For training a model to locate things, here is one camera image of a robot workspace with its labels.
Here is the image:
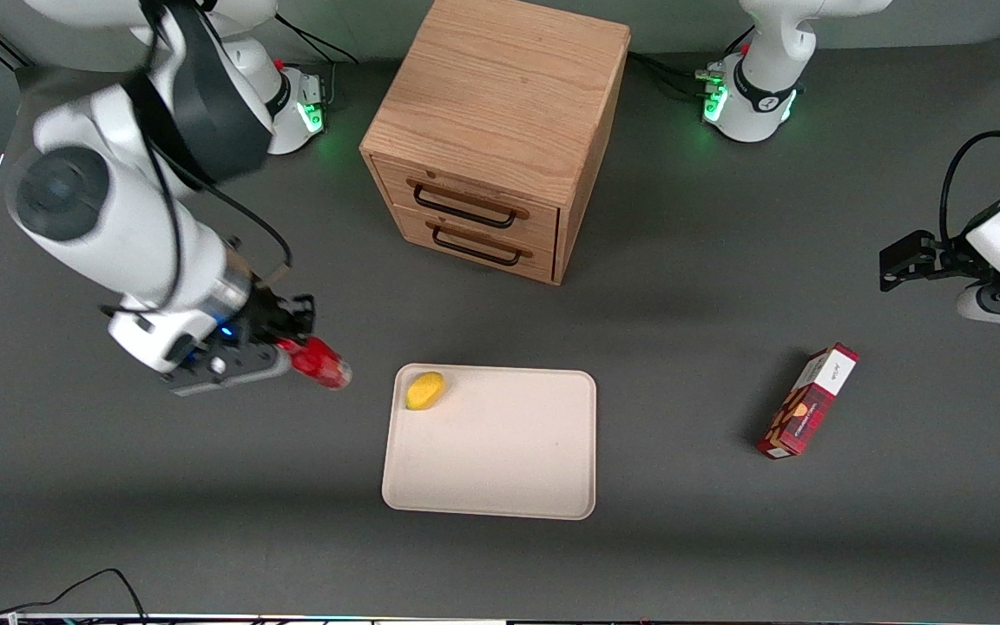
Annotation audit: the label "yellow lemon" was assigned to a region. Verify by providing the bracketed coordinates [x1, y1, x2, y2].
[405, 371, 447, 411]

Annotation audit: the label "red tartan shortbread box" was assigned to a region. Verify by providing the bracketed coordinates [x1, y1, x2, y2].
[756, 342, 860, 460]

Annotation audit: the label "cream plastic tray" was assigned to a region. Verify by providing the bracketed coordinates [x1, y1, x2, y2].
[381, 363, 597, 522]

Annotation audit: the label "black table edge cable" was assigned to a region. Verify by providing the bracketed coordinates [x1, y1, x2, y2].
[0, 568, 150, 625]

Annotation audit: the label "red soda can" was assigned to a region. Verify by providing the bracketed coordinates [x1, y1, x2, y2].
[279, 336, 353, 391]

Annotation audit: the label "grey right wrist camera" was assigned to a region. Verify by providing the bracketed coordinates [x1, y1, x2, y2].
[168, 345, 293, 398]

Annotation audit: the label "black drawer handle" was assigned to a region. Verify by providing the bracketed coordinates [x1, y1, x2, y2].
[430, 220, 523, 267]
[412, 179, 519, 231]

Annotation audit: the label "black left base cables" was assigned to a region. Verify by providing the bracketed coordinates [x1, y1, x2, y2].
[628, 50, 724, 102]

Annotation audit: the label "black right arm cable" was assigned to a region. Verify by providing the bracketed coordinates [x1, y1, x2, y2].
[142, 0, 294, 270]

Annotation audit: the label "black right base cable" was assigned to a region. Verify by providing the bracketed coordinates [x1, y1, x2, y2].
[274, 12, 359, 65]

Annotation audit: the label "wooden drawer cabinet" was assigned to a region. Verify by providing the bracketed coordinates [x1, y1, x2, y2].
[359, 0, 631, 286]

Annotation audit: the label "wooden drawer front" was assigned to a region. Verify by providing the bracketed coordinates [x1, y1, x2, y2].
[372, 156, 562, 253]
[391, 204, 558, 284]

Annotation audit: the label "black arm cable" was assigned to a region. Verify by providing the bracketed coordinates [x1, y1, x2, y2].
[939, 130, 1000, 246]
[142, 0, 294, 270]

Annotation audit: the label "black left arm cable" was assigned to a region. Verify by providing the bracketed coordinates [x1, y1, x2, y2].
[939, 130, 1000, 246]

